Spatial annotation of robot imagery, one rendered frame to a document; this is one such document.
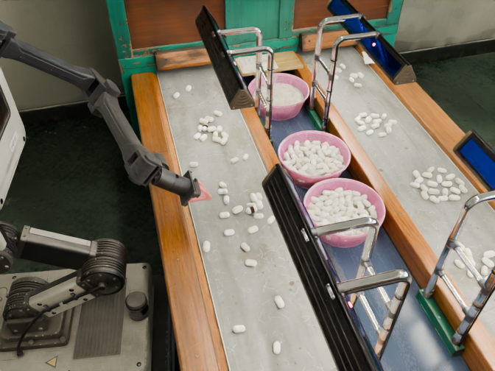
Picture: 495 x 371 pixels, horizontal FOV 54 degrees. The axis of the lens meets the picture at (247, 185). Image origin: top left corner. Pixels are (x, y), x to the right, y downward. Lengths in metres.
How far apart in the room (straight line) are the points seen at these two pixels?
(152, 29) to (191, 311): 1.31
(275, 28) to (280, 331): 1.46
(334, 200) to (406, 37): 2.38
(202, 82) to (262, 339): 1.28
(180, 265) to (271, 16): 1.30
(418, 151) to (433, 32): 2.15
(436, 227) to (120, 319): 1.08
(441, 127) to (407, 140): 0.15
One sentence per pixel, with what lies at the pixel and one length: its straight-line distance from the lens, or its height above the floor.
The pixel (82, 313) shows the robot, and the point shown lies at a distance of 1.79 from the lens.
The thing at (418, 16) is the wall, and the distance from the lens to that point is 3.87.
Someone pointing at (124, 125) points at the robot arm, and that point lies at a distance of 1.51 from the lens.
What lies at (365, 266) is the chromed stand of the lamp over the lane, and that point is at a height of 0.96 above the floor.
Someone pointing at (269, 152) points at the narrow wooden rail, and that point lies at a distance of 1.81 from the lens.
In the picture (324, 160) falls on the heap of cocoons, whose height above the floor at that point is 0.73.
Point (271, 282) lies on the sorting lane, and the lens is 1.45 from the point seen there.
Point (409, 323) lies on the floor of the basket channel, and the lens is 1.52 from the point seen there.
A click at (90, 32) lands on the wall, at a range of 3.17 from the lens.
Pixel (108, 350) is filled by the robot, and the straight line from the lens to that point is 1.69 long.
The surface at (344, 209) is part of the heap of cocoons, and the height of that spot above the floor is 0.74.
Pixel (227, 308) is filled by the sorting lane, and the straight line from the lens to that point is 1.40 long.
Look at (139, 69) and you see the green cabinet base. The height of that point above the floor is 0.78.
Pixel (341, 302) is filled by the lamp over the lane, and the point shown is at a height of 1.11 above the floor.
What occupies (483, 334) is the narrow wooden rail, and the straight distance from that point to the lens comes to 1.46.
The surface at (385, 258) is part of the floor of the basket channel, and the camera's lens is 1.64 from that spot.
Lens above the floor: 1.93
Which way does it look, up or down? 44 degrees down
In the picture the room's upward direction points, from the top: straight up
